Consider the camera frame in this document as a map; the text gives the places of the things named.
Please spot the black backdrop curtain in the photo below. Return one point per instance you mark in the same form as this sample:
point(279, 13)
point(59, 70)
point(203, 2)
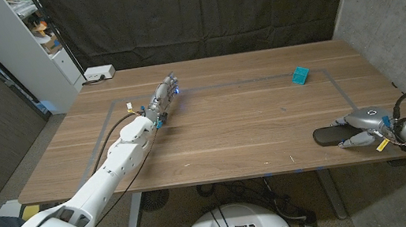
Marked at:
point(196, 11)

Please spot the white shelf cabinet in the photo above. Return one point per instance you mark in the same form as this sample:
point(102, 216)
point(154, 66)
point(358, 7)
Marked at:
point(18, 48)

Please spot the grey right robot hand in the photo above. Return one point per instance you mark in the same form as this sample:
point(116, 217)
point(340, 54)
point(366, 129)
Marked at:
point(371, 119)

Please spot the white power strip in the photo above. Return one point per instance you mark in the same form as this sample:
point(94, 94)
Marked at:
point(98, 72)

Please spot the grey table leg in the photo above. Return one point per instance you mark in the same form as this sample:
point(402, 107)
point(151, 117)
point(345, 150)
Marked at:
point(134, 218)
point(333, 194)

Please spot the cardboard box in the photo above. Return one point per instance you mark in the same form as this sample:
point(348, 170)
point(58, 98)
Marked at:
point(52, 43)

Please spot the black round floor fan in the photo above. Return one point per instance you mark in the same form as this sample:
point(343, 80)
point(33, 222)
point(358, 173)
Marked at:
point(154, 200)

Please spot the teal cube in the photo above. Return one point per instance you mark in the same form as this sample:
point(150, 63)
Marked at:
point(300, 76)

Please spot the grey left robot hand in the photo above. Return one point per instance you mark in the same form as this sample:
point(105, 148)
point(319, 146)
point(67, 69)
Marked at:
point(159, 99)

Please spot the yellow object on floor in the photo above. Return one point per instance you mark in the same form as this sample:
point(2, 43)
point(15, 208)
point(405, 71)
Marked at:
point(30, 211)

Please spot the black glasses case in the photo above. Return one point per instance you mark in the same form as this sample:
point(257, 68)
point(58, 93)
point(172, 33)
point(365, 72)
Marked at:
point(327, 136)

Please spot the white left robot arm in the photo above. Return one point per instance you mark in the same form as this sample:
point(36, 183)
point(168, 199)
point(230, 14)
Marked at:
point(98, 188)

